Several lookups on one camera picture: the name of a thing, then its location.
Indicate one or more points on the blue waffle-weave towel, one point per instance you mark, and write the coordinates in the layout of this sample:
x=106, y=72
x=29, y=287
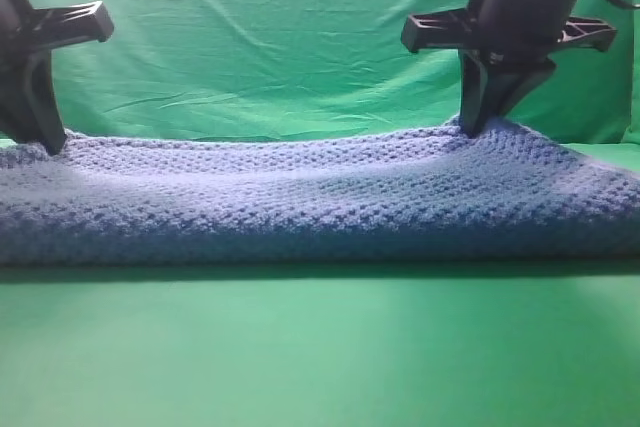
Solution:
x=420, y=194

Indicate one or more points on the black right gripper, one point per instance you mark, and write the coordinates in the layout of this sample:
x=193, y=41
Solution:
x=521, y=30

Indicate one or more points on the green backdrop cloth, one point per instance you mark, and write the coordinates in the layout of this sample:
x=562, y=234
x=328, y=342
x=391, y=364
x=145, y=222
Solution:
x=255, y=70

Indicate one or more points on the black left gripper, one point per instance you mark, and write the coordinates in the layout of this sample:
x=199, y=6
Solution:
x=29, y=36

